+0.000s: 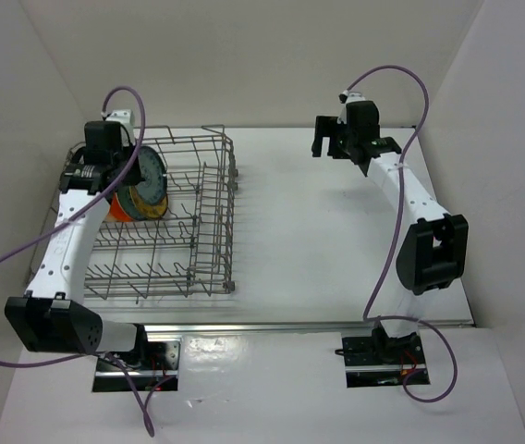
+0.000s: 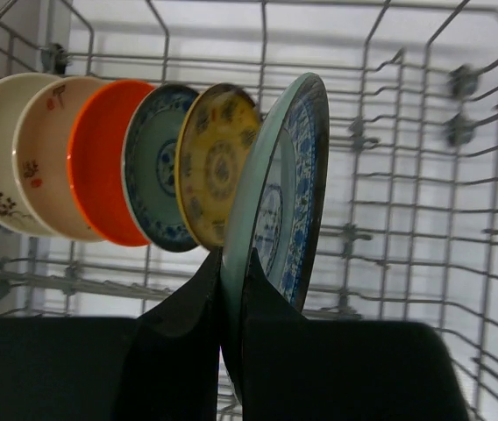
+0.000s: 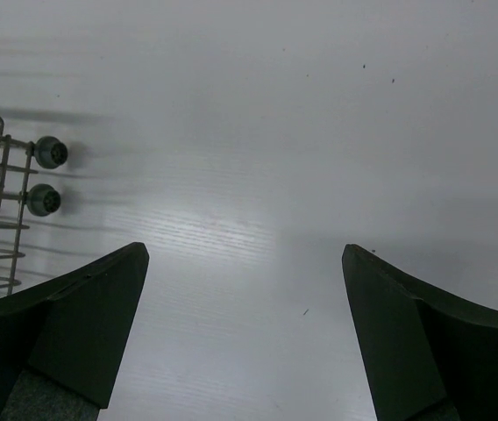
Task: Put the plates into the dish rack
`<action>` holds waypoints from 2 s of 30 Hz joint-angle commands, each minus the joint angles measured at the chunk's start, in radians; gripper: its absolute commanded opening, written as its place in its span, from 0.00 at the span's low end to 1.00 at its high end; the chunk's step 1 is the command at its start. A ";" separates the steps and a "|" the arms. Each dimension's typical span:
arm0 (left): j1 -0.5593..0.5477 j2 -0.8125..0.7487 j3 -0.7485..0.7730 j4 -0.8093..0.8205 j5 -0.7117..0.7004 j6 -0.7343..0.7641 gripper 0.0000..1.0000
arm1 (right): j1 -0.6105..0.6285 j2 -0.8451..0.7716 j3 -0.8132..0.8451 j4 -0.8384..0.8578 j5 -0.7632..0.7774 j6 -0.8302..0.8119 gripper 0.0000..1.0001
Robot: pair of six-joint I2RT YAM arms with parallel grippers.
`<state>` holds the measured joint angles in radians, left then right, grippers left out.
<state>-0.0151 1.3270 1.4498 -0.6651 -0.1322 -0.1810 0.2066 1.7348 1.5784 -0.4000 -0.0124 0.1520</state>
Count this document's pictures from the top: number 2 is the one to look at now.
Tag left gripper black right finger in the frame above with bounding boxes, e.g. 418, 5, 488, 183
242, 253, 468, 421

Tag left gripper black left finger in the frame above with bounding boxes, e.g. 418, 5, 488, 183
0, 251, 221, 420

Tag blue patterned plate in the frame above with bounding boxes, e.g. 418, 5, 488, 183
220, 73, 330, 397
121, 83, 198, 253

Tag yellow patterned plate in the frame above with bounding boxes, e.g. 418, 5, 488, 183
174, 82, 261, 250

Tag orange plate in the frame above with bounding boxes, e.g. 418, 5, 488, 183
67, 79, 153, 247

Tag cream plate small motifs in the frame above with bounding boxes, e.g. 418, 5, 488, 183
11, 76, 104, 242

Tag cream plate green patch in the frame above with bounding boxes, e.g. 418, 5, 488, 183
0, 72, 62, 237

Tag grey wire dish rack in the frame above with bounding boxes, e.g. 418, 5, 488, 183
0, 1, 498, 420

